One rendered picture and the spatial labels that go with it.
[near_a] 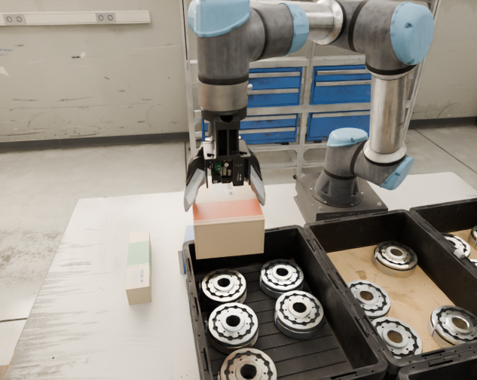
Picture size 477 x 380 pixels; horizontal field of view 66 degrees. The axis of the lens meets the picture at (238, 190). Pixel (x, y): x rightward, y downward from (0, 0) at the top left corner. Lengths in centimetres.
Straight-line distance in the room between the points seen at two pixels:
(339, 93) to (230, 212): 229
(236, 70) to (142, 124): 312
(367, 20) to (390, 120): 26
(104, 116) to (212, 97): 313
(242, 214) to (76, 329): 60
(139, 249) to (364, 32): 83
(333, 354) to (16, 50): 335
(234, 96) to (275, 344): 51
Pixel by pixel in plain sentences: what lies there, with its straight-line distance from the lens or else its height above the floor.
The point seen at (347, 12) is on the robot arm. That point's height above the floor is 139.
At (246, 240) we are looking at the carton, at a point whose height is 108.
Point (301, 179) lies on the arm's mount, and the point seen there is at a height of 81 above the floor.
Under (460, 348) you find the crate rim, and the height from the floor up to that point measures 93.
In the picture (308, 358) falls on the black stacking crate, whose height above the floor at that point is 83.
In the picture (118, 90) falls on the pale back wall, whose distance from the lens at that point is 354.
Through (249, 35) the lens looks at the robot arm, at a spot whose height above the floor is 140.
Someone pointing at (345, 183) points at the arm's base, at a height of 87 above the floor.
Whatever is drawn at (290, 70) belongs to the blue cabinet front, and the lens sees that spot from 268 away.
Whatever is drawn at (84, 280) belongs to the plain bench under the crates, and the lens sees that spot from 119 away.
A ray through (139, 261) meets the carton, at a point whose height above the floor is 76.
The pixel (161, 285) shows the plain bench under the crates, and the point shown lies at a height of 70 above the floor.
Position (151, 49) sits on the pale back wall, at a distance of 343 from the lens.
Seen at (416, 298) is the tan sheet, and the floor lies 83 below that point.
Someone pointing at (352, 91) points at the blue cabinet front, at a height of 69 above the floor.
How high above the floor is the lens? 149
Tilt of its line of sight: 32 degrees down
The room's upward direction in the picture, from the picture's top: straight up
